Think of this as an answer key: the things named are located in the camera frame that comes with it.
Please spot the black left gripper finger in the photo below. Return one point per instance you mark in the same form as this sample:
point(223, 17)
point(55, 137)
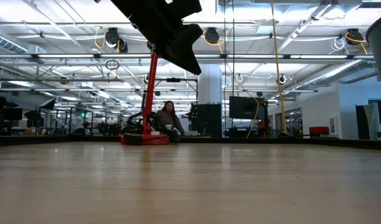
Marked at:
point(190, 65)
point(187, 40)

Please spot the white building column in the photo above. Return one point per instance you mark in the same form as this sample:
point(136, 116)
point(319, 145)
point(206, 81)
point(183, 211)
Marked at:
point(209, 84)

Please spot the black equipment cabinet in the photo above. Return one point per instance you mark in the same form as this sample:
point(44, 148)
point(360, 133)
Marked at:
point(206, 119)

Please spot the red desk lamp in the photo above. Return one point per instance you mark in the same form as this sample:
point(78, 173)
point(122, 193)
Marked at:
point(150, 93)

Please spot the dark standing panel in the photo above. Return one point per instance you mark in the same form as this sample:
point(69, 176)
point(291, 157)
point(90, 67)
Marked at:
point(360, 124)

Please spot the black table frame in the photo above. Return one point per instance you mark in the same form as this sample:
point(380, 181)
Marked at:
point(22, 140)

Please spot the person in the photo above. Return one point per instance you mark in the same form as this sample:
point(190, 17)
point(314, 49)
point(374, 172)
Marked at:
point(168, 118)

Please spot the red cart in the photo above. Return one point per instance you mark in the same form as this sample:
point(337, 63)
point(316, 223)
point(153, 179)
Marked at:
point(318, 130)

